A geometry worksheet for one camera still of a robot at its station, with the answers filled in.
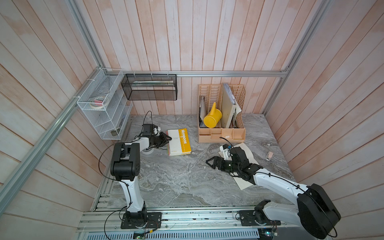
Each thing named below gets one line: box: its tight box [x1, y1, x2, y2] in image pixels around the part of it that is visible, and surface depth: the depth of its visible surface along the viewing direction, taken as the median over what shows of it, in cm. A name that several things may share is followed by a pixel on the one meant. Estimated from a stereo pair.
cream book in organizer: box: [221, 83, 236, 128], surface depth 99 cm
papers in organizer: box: [232, 104, 242, 128], surface depth 100 cm
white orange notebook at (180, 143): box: [166, 128, 192, 157], surface depth 102 cm
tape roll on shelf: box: [89, 95, 109, 109], surface depth 75 cm
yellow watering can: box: [203, 102, 223, 129], surface depth 100 cm
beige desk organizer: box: [197, 83, 246, 143], surface depth 103 cm
